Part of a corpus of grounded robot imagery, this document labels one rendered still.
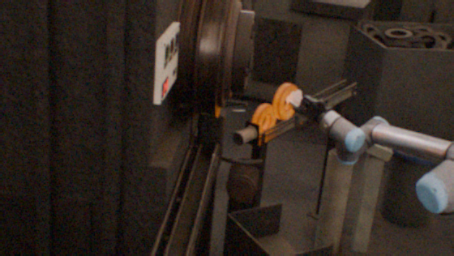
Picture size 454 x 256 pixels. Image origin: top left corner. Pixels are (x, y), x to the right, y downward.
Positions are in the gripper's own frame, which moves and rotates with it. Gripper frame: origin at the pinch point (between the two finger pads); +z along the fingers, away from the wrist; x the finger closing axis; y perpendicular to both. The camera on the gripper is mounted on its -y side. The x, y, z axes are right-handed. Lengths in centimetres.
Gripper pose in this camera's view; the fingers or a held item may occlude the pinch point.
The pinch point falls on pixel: (286, 97)
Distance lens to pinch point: 265.7
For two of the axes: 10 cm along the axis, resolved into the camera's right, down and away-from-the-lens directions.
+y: 3.0, -8.1, -5.1
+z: -7.0, -5.5, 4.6
